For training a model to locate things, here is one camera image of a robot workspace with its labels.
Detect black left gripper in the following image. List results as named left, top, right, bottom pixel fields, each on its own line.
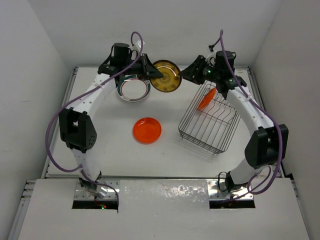
left=122, top=53, right=162, bottom=81

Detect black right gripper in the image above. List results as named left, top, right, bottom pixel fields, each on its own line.
left=178, top=54, right=221, bottom=85

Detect yellow patterned plate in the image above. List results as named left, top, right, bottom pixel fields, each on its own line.
left=150, top=59, right=182, bottom=93

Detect white green-rimmed plate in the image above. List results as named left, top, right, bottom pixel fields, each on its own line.
left=116, top=82, right=152, bottom=104
left=116, top=73, right=152, bottom=103

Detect orange plate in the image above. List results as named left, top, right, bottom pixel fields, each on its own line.
left=132, top=117, right=162, bottom=144
left=197, top=87, right=217, bottom=111

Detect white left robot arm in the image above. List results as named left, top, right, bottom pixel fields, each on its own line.
left=58, top=43, right=164, bottom=190

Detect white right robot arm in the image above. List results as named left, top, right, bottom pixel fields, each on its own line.
left=179, top=50, right=289, bottom=195

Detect wire dish rack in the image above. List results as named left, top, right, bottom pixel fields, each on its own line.
left=178, top=82, right=241, bottom=155

